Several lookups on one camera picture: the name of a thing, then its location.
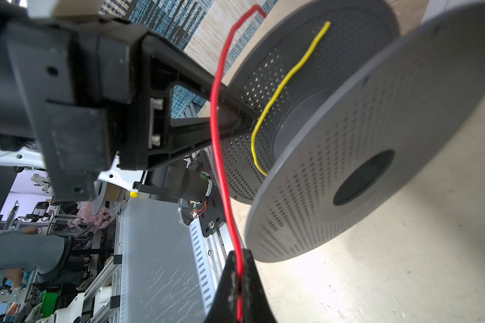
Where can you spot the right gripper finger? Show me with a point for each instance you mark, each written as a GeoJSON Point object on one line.
{"type": "Point", "coordinates": [255, 306]}
{"type": "Point", "coordinates": [224, 308]}

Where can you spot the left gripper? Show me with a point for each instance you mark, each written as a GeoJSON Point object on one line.
{"type": "Point", "coordinates": [78, 89]}

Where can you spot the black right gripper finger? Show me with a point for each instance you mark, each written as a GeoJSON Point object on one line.
{"type": "Point", "coordinates": [176, 88]}

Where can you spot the grey cable spool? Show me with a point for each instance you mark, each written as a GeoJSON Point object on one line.
{"type": "Point", "coordinates": [356, 111]}

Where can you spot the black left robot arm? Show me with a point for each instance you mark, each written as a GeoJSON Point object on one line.
{"type": "Point", "coordinates": [90, 98]}

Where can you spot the person in grey shirt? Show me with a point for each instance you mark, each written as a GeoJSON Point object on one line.
{"type": "Point", "coordinates": [26, 250]}

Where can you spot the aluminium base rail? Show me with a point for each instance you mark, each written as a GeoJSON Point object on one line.
{"type": "Point", "coordinates": [166, 265]}

